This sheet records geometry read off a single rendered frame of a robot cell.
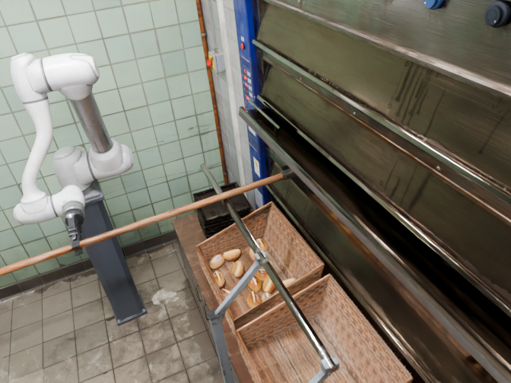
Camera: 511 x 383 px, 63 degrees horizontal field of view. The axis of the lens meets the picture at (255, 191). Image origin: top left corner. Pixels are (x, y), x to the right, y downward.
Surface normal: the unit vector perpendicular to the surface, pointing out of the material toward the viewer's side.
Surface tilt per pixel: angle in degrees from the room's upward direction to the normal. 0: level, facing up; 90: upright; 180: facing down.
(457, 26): 90
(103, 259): 90
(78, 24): 90
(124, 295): 90
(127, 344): 0
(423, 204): 70
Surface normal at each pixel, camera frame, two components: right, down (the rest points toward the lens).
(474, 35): -0.91, 0.30
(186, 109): 0.40, 0.52
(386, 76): -0.89, 0.00
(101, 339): -0.08, -0.80
